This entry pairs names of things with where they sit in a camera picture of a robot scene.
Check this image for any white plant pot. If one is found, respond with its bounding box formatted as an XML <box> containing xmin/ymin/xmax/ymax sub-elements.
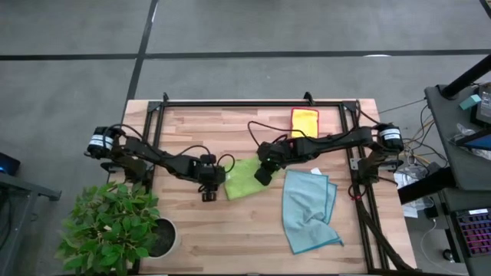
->
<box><xmin>147</xmin><ymin>216</ymin><xmax>178</xmax><ymax>260</ymax></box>

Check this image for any blue-lit black device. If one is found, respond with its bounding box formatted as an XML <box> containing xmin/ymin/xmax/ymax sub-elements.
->
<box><xmin>0</xmin><ymin>152</ymin><xmax>21</xmax><ymax>177</ymax></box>

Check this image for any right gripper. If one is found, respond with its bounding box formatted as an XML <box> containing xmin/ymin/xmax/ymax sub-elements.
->
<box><xmin>254</xmin><ymin>141</ymin><xmax>288</xmax><ymax>188</ymax></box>

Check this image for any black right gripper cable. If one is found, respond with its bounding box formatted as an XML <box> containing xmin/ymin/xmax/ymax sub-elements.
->
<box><xmin>247</xmin><ymin>120</ymin><xmax>331</xmax><ymax>149</ymax></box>

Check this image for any lime green microfiber towel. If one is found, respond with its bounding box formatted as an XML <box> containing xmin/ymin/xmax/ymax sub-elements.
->
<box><xmin>224</xmin><ymin>156</ymin><xmax>285</xmax><ymax>201</ymax></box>

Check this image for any pink plastic bin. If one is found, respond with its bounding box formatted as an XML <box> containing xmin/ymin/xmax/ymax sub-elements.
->
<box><xmin>290</xmin><ymin>107</ymin><xmax>320</xmax><ymax>140</ymax></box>

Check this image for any dark tablet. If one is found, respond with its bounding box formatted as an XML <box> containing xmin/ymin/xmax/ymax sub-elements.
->
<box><xmin>456</xmin><ymin>130</ymin><xmax>491</xmax><ymax>151</ymax></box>

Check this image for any grey metal stand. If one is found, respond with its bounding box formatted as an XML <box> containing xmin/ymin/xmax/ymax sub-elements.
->
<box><xmin>0</xmin><ymin>172</ymin><xmax>61</xmax><ymax>276</ymax></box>

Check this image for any blue-lit keyboard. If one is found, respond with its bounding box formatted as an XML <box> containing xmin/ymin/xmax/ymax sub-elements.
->
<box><xmin>452</xmin><ymin>209</ymin><xmax>491</xmax><ymax>265</ymax></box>

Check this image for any teal small box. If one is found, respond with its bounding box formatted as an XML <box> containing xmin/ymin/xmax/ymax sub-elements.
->
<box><xmin>459</xmin><ymin>94</ymin><xmax>483</xmax><ymax>111</ymax></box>

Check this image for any light blue microfiber towel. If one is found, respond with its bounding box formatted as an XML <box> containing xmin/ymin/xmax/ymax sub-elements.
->
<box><xmin>282</xmin><ymin>169</ymin><xmax>344</xmax><ymax>255</ymax></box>

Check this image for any black cart beam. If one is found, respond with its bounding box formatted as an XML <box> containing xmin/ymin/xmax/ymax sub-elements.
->
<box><xmin>397</xmin><ymin>166</ymin><xmax>456</xmax><ymax>204</ymax></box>

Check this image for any black aluminium table frame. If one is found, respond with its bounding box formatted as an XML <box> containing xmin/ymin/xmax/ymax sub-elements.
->
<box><xmin>138</xmin><ymin>91</ymin><xmax>388</xmax><ymax>274</ymax></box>

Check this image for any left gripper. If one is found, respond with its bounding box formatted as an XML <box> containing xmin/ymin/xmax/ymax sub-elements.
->
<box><xmin>191</xmin><ymin>153</ymin><xmax>228</xmax><ymax>203</ymax></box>

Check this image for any grey equipment cart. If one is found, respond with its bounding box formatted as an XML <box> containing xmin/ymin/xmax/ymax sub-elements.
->
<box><xmin>423</xmin><ymin>82</ymin><xmax>491</xmax><ymax>192</ymax></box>

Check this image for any black diagonal pole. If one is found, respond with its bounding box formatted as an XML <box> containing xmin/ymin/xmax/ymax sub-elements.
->
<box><xmin>440</xmin><ymin>53</ymin><xmax>491</xmax><ymax>99</ymax></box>

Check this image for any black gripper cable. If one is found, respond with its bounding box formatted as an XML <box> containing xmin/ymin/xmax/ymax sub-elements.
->
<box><xmin>174</xmin><ymin>144</ymin><xmax>236</xmax><ymax>174</ymax></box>
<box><xmin>247</xmin><ymin>120</ymin><xmax>331</xmax><ymax>149</ymax></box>

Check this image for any black sleeved cable bundle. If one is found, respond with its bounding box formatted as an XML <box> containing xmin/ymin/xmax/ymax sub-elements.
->
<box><xmin>354</xmin><ymin>187</ymin><xmax>417</xmax><ymax>274</ymax></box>

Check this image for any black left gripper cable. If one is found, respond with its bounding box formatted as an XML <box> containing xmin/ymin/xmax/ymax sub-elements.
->
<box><xmin>174</xmin><ymin>144</ymin><xmax>236</xmax><ymax>174</ymax></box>

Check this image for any golden yellow microfiber towel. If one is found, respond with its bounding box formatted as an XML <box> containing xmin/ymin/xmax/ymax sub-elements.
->
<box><xmin>291</xmin><ymin>108</ymin><xmax>319</xmax><ymax>139</ymax></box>

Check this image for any white paper sheet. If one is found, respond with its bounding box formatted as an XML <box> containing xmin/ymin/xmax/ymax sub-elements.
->
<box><xmin>394</xmin><ymin>168</ymin><xmax>427</xmax><ymax>219</ymax></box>

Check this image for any green leafy plant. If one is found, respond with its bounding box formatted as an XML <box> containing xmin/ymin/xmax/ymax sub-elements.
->
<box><xmin>55</xmin><ymin>182</ymin><xmax>162</xmax><ymax>276</ymax></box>

